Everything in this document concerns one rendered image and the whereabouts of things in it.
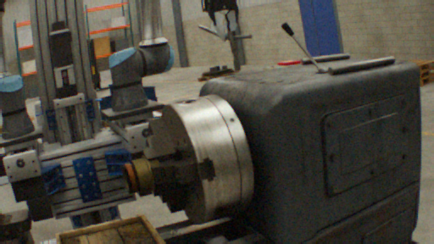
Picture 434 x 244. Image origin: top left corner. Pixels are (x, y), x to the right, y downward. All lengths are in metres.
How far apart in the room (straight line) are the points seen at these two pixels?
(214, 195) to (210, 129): 0.15
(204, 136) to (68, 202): 0.84
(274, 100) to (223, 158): 0.17
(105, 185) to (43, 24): 0.73
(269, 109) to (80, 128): 0.96
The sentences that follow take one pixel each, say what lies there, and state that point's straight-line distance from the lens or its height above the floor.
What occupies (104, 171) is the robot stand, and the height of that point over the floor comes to 0.95.
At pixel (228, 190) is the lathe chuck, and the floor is 1.05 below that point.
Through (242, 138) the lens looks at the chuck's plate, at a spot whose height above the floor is 1.15.
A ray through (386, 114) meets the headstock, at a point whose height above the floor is 1.13.
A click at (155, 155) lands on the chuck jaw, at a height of 1.12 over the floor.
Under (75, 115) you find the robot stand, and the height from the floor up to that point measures 1.17.
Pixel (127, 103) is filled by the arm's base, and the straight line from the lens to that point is 1.57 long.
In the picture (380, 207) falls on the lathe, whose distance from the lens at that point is 1.19.
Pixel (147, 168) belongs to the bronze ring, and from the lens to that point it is 0.99.
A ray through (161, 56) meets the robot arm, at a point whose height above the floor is 1.34.
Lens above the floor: 1.38
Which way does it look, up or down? 12 degrees down
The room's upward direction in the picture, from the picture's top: 8 degrees counter-clockwise
